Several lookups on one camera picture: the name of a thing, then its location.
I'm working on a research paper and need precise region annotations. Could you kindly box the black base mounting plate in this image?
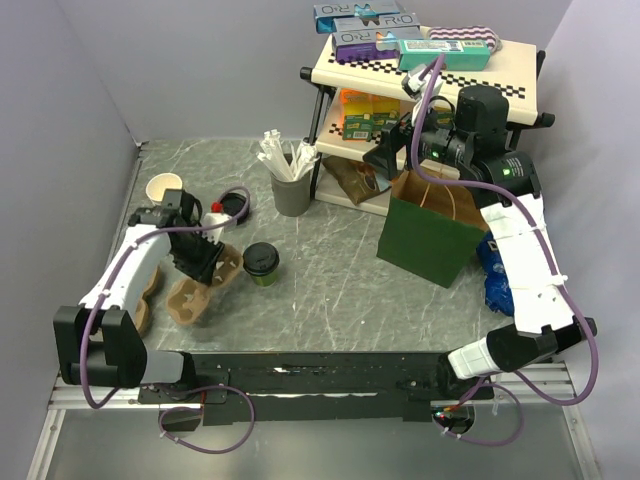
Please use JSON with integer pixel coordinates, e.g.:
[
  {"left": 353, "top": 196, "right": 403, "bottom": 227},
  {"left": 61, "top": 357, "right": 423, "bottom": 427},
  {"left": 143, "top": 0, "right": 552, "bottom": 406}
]
[{"left": 138, "top": 352, "right": 477, "bottom": 426}]

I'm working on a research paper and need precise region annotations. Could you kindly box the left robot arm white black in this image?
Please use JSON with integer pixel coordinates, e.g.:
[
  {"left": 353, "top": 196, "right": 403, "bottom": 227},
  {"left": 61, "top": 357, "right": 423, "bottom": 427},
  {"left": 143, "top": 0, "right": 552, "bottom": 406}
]
[{"left": 53, "top": 189, "right": 231, "bottom": 402}]

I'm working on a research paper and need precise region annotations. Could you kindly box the brown snack packet under shelf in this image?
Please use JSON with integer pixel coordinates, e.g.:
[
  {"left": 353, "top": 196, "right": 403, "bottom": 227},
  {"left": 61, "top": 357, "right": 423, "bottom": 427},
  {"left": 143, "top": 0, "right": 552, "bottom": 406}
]
[{"left": 322, "top": 156, "right": 392, "bottom": 205}]

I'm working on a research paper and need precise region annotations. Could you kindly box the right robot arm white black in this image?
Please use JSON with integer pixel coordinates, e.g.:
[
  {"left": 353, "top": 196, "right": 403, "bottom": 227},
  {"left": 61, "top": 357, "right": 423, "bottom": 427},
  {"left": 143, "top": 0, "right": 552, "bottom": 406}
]
[{"left": 364, "top": 85, "right": 599, "bottom": 399}]

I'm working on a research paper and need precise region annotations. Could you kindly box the grey R.O toothpaste box middle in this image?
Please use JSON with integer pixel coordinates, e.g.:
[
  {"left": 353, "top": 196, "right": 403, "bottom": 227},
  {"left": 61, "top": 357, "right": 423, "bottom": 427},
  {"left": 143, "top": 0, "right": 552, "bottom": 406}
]
[{"left": 333, "top": 13, "right": 420, "bottom": 32}]

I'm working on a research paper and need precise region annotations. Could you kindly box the blue Doritos chip bag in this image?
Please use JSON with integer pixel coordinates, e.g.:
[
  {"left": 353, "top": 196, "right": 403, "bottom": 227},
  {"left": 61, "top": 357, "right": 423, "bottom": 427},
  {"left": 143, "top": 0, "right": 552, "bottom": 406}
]
[{"left": 476, "top": 231, "right": 514, "bottom": 317}]

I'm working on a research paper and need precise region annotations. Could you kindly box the orange yellow crayon box left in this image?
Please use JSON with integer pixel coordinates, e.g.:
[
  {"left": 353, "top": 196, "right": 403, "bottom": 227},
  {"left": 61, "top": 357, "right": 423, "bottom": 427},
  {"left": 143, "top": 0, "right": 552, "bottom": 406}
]
[{"left": 340, "top": 89, "right": 373, "bottom": 142}]

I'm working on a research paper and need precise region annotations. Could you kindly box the purple cable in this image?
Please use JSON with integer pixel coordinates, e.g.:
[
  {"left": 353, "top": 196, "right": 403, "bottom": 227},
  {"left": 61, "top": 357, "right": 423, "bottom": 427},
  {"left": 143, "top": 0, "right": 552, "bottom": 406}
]
[
  {"left": 408, "top": 53, "right": 601, "bottom": 446},
  {"left": 79, "top": 186, "right": 256, "bottom": 455}
]

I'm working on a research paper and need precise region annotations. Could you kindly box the purple white wavy pouch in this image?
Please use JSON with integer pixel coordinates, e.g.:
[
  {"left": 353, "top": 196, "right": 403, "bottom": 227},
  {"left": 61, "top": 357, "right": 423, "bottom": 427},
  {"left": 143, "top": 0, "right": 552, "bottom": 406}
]
[{"left": 427, "top": 25, "right": 502, "bottom": 53}]

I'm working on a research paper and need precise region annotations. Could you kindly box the brown cardboard cup carrier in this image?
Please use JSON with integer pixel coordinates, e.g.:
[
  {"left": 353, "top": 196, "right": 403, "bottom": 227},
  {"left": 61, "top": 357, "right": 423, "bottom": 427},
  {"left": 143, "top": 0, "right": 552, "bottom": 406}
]
[{"left": 133, "top": 267, "right": 161, "bottom": 337}]

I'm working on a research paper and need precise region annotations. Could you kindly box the stack of paper cups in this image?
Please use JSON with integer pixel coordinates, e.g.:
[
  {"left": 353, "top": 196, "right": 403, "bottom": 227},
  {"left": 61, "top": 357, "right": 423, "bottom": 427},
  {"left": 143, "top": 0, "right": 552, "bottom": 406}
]
[{"left": 145, "top": 172, "right": 183, "bottom": 205}]

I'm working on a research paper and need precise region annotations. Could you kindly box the yellow green crayon box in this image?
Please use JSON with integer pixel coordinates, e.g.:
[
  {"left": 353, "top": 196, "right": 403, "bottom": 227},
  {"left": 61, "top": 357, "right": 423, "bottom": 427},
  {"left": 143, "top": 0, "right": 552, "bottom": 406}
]
[{"left": 371, "top": 95, "right": 401, "bottom": 133}]

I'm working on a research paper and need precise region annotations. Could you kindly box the cream checkered two-tier shelf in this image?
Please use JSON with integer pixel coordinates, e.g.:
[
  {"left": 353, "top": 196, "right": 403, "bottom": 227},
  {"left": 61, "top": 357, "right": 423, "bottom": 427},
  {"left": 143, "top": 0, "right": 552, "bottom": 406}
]
[{"left": 299, "top": 30, "right": 556, "bottom": 217}]

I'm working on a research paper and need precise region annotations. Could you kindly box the grey straw holder cup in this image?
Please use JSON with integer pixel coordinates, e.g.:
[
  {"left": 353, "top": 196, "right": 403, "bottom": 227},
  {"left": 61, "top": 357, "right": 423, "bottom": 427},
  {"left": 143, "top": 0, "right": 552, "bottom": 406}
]
[{"left": 271, "top": 172, "right": 311, "bottom": 217}]

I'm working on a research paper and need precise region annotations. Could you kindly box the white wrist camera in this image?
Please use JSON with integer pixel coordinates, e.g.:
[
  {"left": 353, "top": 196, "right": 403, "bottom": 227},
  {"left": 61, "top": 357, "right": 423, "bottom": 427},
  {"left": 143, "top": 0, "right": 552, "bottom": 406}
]
[
  {"left": 401, "top": 71, "right": 430, "bottom": 100},
  {"left": 201, "top": 212, "right": 237, "bottom": 244}
]

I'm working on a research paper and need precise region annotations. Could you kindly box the blue R.O toothpaste box top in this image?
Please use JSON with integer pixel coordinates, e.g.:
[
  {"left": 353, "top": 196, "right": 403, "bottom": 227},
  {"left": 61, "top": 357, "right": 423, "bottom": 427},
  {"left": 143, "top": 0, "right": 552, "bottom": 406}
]
[{"left": 313, "top": 1, "right": 405, "bottom": 34}]

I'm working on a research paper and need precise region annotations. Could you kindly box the teal long box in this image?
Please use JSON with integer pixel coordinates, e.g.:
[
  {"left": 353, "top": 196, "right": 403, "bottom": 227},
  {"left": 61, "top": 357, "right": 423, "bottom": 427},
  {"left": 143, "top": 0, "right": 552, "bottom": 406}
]
[{"left": 398, "top": 40, "right": 491, "bottom": 71}]

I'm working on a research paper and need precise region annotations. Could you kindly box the green paper gift bag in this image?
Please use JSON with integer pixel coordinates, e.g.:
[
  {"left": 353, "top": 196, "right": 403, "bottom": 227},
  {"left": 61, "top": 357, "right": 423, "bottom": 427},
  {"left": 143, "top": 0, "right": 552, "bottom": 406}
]
[{"left": 377, "top": 170, "right": 488, "bottom": 288}]

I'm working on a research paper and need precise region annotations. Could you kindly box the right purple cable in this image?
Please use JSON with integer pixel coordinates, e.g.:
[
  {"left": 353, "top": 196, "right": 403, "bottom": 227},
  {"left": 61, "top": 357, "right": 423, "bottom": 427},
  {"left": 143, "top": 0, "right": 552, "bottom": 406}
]
[{"left": 408, "top": 53, "right": 601, "bottom": 446}]

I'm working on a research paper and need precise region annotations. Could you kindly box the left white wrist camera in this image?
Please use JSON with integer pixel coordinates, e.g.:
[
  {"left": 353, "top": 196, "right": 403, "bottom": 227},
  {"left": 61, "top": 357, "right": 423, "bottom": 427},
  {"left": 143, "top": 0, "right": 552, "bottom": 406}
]
[{"left": 201, "top": 212, "right": 237, "bottom": 244}]

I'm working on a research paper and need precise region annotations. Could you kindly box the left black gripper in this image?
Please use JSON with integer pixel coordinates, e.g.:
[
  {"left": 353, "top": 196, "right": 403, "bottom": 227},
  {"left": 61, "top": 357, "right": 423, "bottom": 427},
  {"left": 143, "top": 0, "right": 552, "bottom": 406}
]
[{"left": 170, "top": 228, "right": 225, "bottom": 285}]

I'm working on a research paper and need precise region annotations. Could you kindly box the black plastic cup lid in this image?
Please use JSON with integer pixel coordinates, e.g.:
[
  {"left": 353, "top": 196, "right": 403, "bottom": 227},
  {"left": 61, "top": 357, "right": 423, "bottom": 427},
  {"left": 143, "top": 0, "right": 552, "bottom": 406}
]
[{"left": 243, "top": 242, "right": 280, "bottom": 271}]

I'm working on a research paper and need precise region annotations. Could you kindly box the aluminium rail frame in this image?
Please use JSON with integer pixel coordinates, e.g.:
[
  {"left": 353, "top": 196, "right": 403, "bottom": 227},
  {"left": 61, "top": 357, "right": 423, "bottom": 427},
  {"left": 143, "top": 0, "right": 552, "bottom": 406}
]
[{"left": 25, "top": 362, "right": 601, "bottom": 480}]

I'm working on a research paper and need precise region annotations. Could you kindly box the purple R.O toothpaste box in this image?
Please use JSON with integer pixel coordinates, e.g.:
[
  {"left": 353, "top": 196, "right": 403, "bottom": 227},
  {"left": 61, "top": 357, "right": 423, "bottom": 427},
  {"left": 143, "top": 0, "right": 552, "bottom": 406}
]
[{"left": 332, "top": 26, "right": 424, "bottom": 62}]

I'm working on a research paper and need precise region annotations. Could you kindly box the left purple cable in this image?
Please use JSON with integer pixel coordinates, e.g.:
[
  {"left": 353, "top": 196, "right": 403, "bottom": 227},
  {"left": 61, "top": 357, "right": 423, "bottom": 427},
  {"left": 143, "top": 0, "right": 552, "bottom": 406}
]
[{"left": 79, "top": 186, "right": 256, "bottom": 455}]

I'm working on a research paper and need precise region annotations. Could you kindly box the green paper coffee cup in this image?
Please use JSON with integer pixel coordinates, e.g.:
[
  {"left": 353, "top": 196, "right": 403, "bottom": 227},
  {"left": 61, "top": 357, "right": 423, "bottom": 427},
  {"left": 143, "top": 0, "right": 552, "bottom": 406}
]
[{"left": 246, "top": 264, "right": 278, "bottom": 287}]

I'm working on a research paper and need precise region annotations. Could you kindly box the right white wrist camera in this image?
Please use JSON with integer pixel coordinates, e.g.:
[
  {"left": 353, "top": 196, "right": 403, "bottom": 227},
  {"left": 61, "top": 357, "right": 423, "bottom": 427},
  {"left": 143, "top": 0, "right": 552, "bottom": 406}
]
[{"left": 401, "top": 71, "right": 430, "bottom": 100}]

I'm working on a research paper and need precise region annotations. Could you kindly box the brown two-cup carrier tray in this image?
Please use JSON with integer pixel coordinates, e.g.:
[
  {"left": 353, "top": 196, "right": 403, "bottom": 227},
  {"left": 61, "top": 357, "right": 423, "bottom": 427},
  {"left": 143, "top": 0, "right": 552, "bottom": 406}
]
[{"left": 166, "top": 245, "right": 243, "bottom": 326}]

